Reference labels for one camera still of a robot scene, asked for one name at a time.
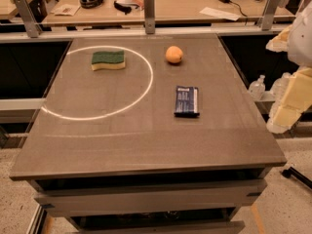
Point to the blue rxbar blueberry bar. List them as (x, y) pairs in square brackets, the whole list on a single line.
[(186, 101)]

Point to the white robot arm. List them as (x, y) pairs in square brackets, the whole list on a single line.
[(293, 90)]

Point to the orange round fruit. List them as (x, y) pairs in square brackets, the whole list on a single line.
[(174, 54)]

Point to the green and yellow sponge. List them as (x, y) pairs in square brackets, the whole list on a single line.
[(108, 60)]

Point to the clear plastic bottle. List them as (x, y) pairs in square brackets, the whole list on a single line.
[(257, 88), (279, 86)]

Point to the white paper sheet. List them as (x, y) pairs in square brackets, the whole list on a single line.
[(219, 14)]

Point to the grey table drawer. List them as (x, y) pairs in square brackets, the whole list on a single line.
[(151, 198)]

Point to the small printed card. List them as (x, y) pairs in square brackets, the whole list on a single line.
[(66, 10)]

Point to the black chair leg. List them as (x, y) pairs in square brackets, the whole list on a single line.
[(287, 173)]

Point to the middle metal bracket post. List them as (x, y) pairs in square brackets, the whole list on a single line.
[(149, 16)]

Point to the metal bracket post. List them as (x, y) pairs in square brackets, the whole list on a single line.
[(32, 28), (149, 16), (266, 20)]

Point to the left metal bracket post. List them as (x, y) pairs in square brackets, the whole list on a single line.
[(32, 28)]

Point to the right metal bracket post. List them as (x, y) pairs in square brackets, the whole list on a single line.
[(266, 20)]

